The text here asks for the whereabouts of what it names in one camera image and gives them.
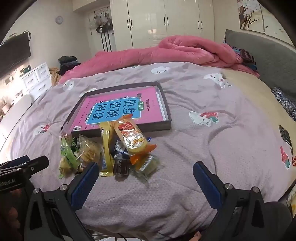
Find green milk cheese snack packet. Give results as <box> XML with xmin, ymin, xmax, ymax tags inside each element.
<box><xmin>59</xmin><ymin>133</ymin><xmax>80</xmax><ymax>179</ymax></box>

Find yellow Alpenliebe candy packet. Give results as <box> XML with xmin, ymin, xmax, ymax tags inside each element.
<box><xmin>99</xmin><ymin>121</ymin><xmax>114</xmax><ymax>177</ymax></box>

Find clear packet oat cookie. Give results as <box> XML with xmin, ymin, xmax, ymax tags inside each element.
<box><xmin>78</xmin><ymin>135</ymin><xmax>103</xmax><ymax>164</ymax></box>

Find dark brown candy packet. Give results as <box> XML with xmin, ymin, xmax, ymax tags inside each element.
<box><xmin>113</xmin><ymin>158</ymin><xmax>130</xmax><ymax>179</ymax></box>

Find blue foil biscuit packet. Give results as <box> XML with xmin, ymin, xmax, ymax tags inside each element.
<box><xmin>109</xmin><ymin>137</ymin><xmax>150</xmax><ymax>162</ymax></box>

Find clear packet yellow cake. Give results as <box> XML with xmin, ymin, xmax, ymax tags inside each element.
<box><xmin>133</xmin><ymin>155</ymin><xmax>159</xmax><ymax>180</ymax></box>

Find orange rice cracker packet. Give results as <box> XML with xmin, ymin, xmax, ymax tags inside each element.
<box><xmin>111</xmin><ymin>114</ymin><xmax>157</xmax><ymax>165</ymax></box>

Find person's left hand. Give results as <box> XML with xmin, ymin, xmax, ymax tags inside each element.
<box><xmin>1</xmin><ymin>189</ymin><xmax>22</xmax><ymax>240</ymax></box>

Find mauve patterned bed sheet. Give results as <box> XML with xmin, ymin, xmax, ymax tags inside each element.
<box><xmin>10</xmin><ymin>62</ymin><xmax>295</xmax><ymax>240</ymax></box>

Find white drawer cabinet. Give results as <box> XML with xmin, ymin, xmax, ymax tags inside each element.
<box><xmin>21</xmin><ymin>62</ymin><xmax>52</xmax><ymax>102</ymax></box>

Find tan knitted blanket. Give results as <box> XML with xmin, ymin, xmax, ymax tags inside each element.
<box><xmin>49</xmin><ymin>67</ymin><xmax>61</xmax><ymax>86</ymax></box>

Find patterned grey pillow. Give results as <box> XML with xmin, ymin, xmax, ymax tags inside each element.
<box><xmin>271</xmin><ymin>87</ymin><xmax>296</xmax><ymax>121</ymax></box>

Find dark folded clothes pile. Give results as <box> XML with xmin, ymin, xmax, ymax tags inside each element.
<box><xmin>58</xmin><ymin>56</ymin><xmax>81</xmax><ymax>76</ymax></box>

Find pink children's book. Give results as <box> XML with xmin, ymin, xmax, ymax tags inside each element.
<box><xmin>69</xmin><ymin>86</ymin><xmax>166</xmax><ymax>132</ymax></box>

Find dark shallow cardboard box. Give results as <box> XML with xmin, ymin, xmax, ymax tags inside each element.
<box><xmin>61</xmin><ymin>81</ymin><xmax>171</xmax><ymax>138</ymax></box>

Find striped dark garment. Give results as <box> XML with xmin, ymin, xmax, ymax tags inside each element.
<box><xmin>224</xmin><ymin>43</ymin><xmax>258</xmax><ymax>73</ymax></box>

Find grey padded headboard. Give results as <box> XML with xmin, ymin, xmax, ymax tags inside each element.
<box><xmin>225</xmin><ymin>29</ymin><xmax>296</xmax><ymax>102</ymax></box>

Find pink quilted duvet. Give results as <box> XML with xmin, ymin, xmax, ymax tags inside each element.
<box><xmin>59</xmin><ymin>35</ymin><xmax>259</xmax><ymax>84</ymax></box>

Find hanging bags on door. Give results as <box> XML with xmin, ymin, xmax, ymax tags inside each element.
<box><xmin>89</xmin><ymin>12</ymin><xmax>113</xmax><ymax>34</ymax></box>

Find white glossy wardrobe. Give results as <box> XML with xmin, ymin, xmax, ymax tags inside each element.
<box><xmin>110</xmin><ymin>0</ymin><xmax>214</xmax><ymax>51</ymax></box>

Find black wall television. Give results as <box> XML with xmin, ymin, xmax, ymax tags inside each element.
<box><xmin>0</xmin><ymin>32</ymin><xmax>31</xmax><ymax>77</ymax></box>

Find round wall clock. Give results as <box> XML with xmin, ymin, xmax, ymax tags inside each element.
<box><xmin>55</xmin><ymin>16</ymin><xmax>63</xmax><ymax>25</ymax></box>

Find tree wall painting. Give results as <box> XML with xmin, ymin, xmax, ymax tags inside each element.
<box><xmin>237</xmin><ymin>0</ymin><xmax>264</xmax><ymax>33</ymax></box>

